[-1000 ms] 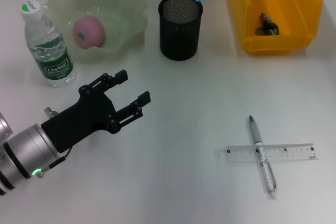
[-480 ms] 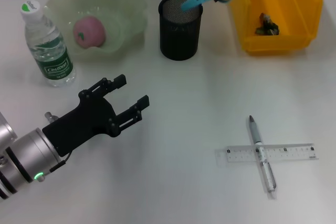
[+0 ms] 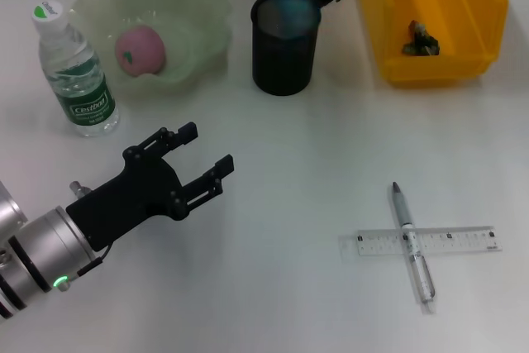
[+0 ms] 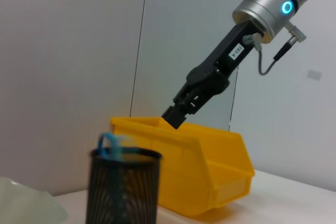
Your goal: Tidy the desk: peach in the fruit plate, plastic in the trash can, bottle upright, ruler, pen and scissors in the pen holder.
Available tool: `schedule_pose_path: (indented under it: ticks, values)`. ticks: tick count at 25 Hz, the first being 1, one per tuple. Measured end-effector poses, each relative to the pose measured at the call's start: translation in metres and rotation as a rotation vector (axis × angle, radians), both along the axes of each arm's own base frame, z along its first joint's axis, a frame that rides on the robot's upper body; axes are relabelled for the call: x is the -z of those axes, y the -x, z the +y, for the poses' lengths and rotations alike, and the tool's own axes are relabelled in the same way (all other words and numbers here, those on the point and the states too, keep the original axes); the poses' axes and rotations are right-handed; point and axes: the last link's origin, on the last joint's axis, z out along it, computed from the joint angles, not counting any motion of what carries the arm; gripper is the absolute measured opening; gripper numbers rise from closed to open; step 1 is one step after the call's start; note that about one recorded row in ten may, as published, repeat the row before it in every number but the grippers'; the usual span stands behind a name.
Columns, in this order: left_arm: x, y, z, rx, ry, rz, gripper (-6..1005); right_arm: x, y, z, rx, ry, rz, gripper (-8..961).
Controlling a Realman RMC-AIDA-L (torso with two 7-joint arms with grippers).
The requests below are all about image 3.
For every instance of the clear grey pen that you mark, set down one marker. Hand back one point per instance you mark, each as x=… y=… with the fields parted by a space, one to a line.
x=407 y=220

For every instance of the pale green wavy fruit bowl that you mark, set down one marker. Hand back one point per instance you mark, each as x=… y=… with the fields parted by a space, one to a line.
x=198 y=18

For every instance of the blue scissors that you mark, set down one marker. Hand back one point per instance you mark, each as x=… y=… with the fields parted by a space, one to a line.
x=295 y=10

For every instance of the pink peach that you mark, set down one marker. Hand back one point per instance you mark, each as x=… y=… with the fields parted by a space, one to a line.
x=140 y=51

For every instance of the black mesh pen holder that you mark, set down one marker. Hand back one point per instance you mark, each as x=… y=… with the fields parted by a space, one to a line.
x=283 y=63

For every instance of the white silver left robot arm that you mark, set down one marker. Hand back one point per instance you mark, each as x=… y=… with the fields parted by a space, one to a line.
x=37 y=249

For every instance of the yellow plastic bin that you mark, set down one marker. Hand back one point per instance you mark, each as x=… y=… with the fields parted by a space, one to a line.
x=454 y=18

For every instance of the clear plastic ruler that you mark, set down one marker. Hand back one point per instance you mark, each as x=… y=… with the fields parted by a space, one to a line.
x=454 y=240

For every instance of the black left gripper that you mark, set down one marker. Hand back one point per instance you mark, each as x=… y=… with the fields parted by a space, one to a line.
x=124 y=200

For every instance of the clear water bottle green label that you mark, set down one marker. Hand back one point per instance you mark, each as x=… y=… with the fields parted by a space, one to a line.
x=82 y=92

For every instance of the green plastic wrapper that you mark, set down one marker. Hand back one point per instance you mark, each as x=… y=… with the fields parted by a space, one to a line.
x=419 y=41

